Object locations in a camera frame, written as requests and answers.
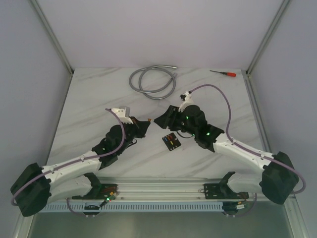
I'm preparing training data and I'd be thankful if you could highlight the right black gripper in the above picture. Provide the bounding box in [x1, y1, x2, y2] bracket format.
[154, 105, 197, 137]

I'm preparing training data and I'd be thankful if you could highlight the black fuse box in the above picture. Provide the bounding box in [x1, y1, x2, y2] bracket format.
[162, 133, 181, 151]

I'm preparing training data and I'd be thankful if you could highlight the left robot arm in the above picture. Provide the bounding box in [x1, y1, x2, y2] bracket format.
[10, 117, 151, 217]

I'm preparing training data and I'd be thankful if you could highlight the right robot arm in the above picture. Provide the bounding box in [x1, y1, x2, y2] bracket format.
[154, 105, 299, 205]

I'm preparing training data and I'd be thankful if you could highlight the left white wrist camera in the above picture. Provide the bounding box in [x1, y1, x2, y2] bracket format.
[111, 107, 133, 124]

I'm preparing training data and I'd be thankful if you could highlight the grey coiled metal hose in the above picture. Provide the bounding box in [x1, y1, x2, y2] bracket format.
[128, 64, 178, 101]

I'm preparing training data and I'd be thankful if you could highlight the aluminium rail frame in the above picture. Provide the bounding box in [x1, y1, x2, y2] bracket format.
[24, 176, 297, 205]

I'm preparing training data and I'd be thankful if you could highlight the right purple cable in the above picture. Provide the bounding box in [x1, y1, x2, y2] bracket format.
[189, 84, 307, 218]

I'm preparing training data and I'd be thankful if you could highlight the purple cable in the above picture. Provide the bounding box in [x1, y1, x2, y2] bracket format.
[10, 108, 126, 219]
[189, 84, 307, 218]

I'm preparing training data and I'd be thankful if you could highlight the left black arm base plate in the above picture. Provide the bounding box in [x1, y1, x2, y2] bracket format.
[71, 183, 117, 200]

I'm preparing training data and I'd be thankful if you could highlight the perforated cable duct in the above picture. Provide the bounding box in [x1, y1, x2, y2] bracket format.
[39, 203, 248, 213]

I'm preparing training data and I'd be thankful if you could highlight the red handled screwdriver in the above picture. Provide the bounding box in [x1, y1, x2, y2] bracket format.
[210, 70, 236, 77]

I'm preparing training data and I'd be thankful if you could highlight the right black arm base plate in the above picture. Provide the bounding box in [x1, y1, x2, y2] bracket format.
[203, 183, 249, 200]

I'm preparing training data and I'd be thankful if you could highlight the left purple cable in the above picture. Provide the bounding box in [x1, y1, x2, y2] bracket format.
[10, 108, 126, 219]

